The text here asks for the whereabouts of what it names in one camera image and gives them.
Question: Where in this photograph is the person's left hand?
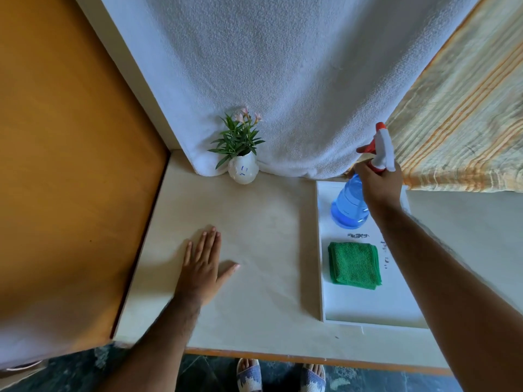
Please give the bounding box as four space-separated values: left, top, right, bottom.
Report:
174 227 240 307

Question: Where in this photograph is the person's right hand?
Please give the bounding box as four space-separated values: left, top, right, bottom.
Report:
353 160 404 210

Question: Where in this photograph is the blue spray bottle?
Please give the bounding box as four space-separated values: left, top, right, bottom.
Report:
330 122 396 230

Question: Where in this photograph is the person's left forearm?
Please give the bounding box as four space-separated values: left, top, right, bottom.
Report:
98 296 202 392

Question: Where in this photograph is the person's right forearm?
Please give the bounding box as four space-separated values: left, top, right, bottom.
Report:
369 200 523 392

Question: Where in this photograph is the white flower pot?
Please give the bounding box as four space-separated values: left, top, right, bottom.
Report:
227 151 260 185

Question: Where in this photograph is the green microfiber cloth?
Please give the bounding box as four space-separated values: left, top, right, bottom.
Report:
328 242 382 290

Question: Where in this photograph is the person's left slipper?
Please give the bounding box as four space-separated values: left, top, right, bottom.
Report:
236 359 263 392

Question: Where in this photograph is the person's slipper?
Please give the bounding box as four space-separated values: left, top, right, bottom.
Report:
236 359 263 392
300 364 327 392

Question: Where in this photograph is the white tray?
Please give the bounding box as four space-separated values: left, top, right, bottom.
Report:
315 180 429 329

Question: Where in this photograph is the green plant with pink flowers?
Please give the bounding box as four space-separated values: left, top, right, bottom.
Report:
208 107 266 169

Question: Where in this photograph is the striped yellow curtain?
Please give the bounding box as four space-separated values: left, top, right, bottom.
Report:
347 0 523 193

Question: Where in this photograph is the white towel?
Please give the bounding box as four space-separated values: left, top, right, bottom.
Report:
99 0 483 180

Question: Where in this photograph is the person's right slipper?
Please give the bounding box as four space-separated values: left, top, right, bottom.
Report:
300 364 327 392

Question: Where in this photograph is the orange wooden cabinet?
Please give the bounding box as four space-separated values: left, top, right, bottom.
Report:
0 0 170 370

